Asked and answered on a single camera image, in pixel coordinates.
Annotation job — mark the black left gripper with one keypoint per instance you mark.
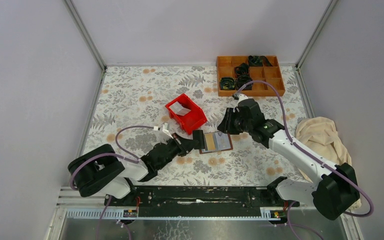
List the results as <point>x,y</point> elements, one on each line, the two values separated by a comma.
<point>184,146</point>

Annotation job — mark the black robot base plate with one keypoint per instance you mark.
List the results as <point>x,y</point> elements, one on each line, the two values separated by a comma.
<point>200,201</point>

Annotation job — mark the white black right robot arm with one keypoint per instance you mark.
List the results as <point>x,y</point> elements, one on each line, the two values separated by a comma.
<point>333,188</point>

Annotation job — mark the brown leather card holder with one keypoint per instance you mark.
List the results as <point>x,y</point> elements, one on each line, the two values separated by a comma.
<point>203,150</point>

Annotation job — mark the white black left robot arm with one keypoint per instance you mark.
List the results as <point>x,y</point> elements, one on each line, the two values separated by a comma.
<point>102,170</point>

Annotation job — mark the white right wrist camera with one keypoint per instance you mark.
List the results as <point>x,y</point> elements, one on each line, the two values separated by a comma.
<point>239,97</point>

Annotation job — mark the red plastic bin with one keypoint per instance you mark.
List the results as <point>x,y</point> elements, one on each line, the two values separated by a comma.
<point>195,119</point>

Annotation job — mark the stack of credit cards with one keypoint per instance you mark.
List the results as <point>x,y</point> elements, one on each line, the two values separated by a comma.
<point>178,109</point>

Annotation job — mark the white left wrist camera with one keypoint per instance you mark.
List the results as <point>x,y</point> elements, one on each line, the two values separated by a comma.
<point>164,129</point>

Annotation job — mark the light blue card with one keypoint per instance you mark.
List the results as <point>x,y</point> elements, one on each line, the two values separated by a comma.
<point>222,141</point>

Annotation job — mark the wooden compartment tray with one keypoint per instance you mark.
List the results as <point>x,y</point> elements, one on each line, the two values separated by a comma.
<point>266,79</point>

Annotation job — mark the beige crumpled cloth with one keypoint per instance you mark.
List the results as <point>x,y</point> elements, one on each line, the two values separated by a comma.
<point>321,136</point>

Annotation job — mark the orange card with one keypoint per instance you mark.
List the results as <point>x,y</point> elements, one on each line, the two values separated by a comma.
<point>210,145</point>

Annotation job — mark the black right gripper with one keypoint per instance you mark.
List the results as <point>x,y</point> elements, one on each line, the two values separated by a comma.
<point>226,125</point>

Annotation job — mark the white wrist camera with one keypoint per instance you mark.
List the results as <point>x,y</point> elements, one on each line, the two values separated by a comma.
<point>164,129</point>
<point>239,97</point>

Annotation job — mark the dark floral rolled cloth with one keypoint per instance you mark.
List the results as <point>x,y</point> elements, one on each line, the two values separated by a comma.
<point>227,83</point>

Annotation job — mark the floral patterned table mat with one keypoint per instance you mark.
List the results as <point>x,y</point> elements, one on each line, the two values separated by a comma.
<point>132,100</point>

